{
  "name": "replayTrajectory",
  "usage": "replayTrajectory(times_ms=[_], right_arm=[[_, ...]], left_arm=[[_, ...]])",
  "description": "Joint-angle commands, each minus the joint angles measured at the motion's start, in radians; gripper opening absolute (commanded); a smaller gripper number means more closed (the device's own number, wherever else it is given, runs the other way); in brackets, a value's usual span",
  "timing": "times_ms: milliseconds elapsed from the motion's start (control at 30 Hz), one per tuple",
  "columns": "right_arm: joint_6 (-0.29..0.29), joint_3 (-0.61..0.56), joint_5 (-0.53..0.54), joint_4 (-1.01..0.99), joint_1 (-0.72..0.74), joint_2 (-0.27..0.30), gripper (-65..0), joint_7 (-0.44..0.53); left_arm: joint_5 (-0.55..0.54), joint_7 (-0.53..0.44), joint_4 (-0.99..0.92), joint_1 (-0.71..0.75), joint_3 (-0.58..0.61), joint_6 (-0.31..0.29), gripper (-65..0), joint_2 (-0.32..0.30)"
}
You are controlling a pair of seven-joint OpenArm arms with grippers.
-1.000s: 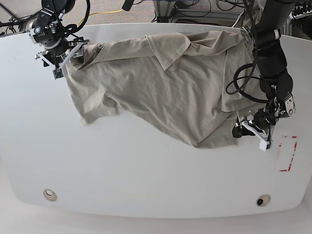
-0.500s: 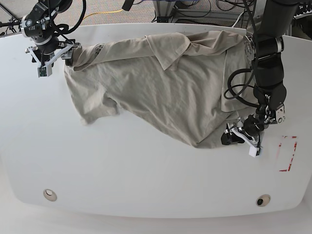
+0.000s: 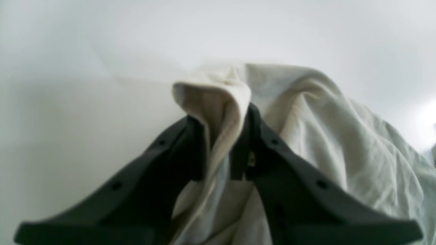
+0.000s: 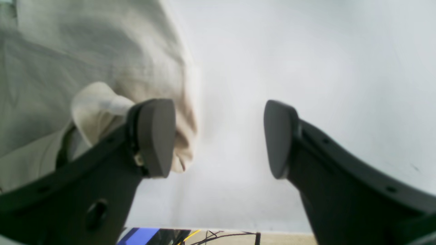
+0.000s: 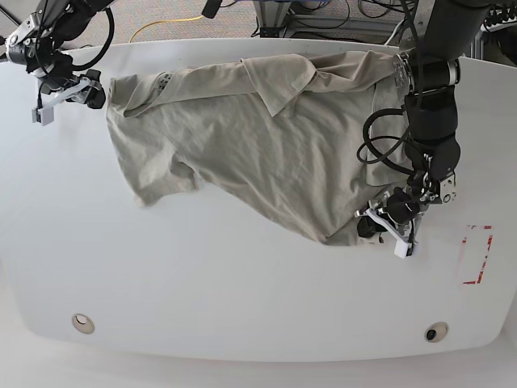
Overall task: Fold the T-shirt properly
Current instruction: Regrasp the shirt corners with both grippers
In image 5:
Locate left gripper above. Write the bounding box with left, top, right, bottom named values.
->
left=357, top=188, right=424, bottom=238

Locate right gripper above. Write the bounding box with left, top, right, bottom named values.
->
left=38, top=56, right=106, bottom=109

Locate beige T-shirt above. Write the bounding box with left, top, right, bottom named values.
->
left=106, top=51, right=405, bottom=247

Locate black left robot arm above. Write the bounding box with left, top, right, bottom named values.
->
left=358, top=1, right=493, bottom=226

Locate red tape rectangle marking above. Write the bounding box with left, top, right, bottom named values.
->
left=457, top=225, right=494, bottom=285

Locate right table grommet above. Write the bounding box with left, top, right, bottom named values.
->
left=424, top=322, right=449, bottom=343

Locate table grommet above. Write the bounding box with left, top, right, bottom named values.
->
left=71, top=314, right=95, bottom=335
left=424, top=322, right=449, bottom=343

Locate left table grommet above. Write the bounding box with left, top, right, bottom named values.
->
left=71, top=314, right=95, bottom=335

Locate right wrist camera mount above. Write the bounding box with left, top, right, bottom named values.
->
left=32, top=75, right=101, bottom=126

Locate yellow cable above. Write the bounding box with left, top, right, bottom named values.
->
left=128, top=14, right=205, bottom=44

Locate aluminium frame base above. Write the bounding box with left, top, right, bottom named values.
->
left=251, top=1, right=304, bottom=38

